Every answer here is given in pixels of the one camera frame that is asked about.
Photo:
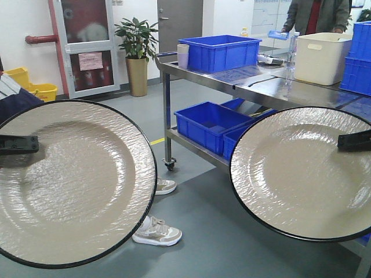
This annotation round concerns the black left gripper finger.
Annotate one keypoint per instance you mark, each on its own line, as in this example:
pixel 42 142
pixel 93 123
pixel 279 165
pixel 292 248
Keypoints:
pixel 18 145

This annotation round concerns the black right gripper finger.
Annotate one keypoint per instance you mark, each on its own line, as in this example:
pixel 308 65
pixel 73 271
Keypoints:
pixel 354 142

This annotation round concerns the beige black-rimmed plate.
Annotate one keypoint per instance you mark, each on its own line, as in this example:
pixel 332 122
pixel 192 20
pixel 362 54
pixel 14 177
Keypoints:
pixel 83 194
pixel 288 173

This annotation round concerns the yellow mop bucket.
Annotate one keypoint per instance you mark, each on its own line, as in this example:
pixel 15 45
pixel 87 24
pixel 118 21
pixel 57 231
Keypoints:
pixel 44 91

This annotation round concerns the upper stacked blue crate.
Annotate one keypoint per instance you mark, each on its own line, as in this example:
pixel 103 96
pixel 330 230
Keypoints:
pixel 360 47

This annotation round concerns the cream plastic tub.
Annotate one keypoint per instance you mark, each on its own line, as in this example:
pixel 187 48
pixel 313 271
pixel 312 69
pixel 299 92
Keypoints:
pixel 320 57

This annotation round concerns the stainless steel work table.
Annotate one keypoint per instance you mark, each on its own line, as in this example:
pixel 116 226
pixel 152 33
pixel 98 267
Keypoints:
pixel 233 243

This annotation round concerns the clear water bottle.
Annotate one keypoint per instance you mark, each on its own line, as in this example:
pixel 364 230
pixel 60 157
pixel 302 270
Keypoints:
pixel 292 51

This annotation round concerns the red pipe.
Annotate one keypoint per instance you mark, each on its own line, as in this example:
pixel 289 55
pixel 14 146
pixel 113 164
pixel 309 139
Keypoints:
pixel 33 40

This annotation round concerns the white handheld device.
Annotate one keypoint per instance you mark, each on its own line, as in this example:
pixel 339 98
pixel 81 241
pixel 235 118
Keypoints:
pixel 264 59

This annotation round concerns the person in green jacket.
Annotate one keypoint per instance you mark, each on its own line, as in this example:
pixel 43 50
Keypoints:
pixel 311 17

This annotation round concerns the far beige sneaker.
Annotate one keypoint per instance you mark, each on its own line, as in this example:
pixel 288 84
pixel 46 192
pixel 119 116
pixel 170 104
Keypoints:
pixel 165 187

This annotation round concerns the beige sneaker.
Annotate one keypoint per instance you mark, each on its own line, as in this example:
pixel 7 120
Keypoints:
pixel 155 231
pixel 165 187

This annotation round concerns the potted plant gold pot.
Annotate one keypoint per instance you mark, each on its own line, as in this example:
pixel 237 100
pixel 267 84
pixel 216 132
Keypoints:
pixel 139 44

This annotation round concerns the near beige sneaker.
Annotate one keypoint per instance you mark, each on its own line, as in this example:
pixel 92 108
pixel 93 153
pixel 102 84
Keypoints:
pixel 155 231

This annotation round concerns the blue crate on table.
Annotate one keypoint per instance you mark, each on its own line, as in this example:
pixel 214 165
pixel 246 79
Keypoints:
pixel 221 52

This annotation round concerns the purple plastic cup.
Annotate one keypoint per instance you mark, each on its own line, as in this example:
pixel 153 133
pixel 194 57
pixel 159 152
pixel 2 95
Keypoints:
pixel 182 55

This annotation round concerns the grey door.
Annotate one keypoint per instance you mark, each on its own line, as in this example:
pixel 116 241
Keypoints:
pixel 178 19

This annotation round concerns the white fire hose cabinet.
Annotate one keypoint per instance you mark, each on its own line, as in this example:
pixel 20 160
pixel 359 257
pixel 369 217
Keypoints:
pixel 86 47

